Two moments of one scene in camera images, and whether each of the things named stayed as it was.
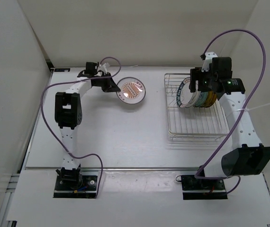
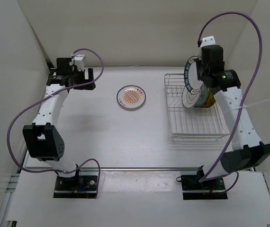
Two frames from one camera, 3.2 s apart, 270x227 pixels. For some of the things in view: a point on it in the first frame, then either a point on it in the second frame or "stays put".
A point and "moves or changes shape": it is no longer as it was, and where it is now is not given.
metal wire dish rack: [194, 123] stays put
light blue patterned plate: [202, 99] stays put
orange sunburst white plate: [132, 90] moves or changes shape
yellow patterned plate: [209, 97] stays put
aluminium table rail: [121, 169] stays put
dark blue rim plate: [184, 96] moves or changes shape
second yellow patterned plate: [212, 100] stays put
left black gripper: [110, 86] to [89, 86]
